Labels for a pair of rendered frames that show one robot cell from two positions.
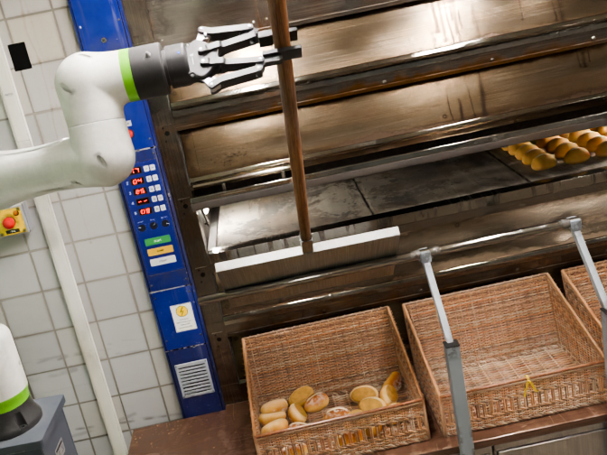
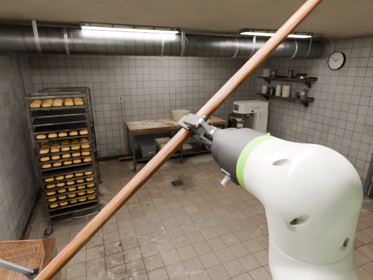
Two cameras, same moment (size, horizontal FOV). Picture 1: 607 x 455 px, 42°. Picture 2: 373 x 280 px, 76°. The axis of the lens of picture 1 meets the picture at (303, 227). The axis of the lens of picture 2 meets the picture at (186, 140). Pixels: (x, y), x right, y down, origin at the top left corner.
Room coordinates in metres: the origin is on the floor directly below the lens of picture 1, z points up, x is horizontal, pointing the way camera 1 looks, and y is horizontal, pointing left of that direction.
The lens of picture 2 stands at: (1.66, 0.51, 2.10)
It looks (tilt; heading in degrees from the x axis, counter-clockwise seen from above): 17 degrees down; 249
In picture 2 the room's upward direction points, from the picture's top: straight up
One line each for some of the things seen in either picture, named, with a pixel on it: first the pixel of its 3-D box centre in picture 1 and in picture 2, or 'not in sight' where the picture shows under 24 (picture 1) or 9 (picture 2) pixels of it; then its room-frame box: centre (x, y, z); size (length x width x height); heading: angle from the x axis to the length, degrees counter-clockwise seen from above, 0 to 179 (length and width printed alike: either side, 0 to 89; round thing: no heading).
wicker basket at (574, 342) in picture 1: (499, 348); not in sight; (2.42, -0.57, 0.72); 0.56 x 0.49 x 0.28; 92
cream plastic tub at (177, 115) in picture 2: not in sight; (180, 115); (-0.15, -4.63, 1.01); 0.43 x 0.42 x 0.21; 1
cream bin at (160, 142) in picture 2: not in sight; (164, 145); (0.28, -4.54, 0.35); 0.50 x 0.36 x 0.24; 92
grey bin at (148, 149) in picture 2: not in sight; (146, 148); (0.69, -4.53, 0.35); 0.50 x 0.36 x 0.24; 91
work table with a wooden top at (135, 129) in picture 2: not in sight; (176, 140); (0.00, -4.54, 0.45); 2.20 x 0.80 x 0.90; 1
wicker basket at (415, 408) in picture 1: (330, 385); not in sight; (2.41, 0.02, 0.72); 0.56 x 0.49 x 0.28; 92
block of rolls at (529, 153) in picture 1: (564, 136); not in sight; (3.13, -1.12, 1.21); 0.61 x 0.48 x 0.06; 1
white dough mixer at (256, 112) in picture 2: not in sight; (245, 129); (-1.63, -4.17, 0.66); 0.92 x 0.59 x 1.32; 1
